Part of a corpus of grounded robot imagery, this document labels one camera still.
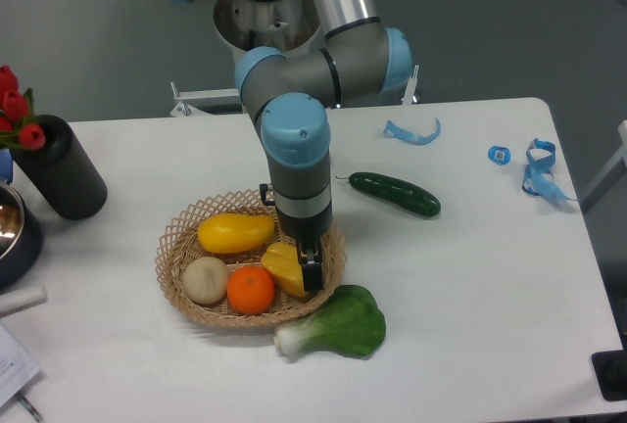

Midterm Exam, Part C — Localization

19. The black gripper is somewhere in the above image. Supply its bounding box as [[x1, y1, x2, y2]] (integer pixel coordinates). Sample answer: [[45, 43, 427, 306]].
[[259, 183, 332, 292]]

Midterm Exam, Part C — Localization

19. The yellow bell pepper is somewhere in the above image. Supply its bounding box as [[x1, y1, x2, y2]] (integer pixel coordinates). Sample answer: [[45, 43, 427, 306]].
[[261, 242, 310, 299]]

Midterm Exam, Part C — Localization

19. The green bok choy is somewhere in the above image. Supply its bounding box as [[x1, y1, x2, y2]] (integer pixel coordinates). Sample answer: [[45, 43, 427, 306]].
[[273, 285, 387, 358]]

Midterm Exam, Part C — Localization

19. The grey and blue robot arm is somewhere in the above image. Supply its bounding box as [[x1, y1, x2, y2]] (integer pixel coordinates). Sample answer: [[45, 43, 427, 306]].
[[181, 0, 413, 292]]

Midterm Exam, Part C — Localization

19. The woven wicker basket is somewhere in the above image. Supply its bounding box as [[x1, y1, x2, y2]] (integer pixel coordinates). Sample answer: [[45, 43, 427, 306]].
[[156, 189, 347, 329]]

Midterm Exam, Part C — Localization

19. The orange fruit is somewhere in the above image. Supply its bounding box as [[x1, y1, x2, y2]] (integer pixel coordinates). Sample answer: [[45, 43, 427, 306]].
[[226, 265, 275, 315]]

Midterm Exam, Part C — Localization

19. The yellow mango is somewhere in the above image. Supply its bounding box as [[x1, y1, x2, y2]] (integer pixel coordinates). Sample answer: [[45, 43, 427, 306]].
[[197, 212, 274, 254]]

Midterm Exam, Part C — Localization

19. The dark green cucumber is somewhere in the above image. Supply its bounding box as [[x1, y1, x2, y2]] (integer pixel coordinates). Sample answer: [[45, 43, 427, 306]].
[[337, 171, 442, 219]]

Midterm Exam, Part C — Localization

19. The beige steamed bun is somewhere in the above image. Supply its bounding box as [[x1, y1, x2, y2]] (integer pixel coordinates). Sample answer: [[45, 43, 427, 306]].
[[181, 257, 229, 305]]

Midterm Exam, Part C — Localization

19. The blue curved tape strip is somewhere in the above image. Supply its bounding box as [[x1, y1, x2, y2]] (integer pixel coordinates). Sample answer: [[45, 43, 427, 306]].
[[382, 117, 442, 146]]

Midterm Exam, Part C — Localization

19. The crumpled blue tape strip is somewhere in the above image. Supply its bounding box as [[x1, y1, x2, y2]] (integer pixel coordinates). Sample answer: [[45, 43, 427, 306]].
[[521, 138, 576, 202]]

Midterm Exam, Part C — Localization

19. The black cylindrical vase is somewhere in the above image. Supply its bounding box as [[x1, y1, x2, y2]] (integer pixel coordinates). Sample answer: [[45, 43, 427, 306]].
[[11, 115, 108, 220]]

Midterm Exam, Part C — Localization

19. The white paper roll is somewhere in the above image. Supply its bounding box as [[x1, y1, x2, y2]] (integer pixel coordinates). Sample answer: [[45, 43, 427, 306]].
[[0, 285, 47, 316]]

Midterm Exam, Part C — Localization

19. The dark metal bowl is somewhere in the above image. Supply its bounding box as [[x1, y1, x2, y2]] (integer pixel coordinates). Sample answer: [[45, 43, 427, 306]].
[[0, 183, 43, 289]]

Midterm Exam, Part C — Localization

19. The white printed paper sheet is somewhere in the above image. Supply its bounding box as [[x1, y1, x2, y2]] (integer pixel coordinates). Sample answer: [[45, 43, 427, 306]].
[[0, 326, 40, 405]]

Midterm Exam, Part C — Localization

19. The red tulip bouquet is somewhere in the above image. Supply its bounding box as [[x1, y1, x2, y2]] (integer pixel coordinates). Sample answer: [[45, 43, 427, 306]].
[[1, 65, 46, 151]]

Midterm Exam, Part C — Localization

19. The black device at edge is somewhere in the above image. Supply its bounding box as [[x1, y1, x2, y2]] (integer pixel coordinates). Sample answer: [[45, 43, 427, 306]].
[[591, 350, 626, 401]]

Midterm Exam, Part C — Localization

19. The patterned pen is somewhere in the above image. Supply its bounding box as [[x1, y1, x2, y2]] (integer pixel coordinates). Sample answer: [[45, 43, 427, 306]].
[[16, 392, 44, 423]]

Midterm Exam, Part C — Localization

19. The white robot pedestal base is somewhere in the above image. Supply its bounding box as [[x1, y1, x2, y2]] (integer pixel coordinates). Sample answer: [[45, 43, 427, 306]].
[[175, 0, 415, 120]]

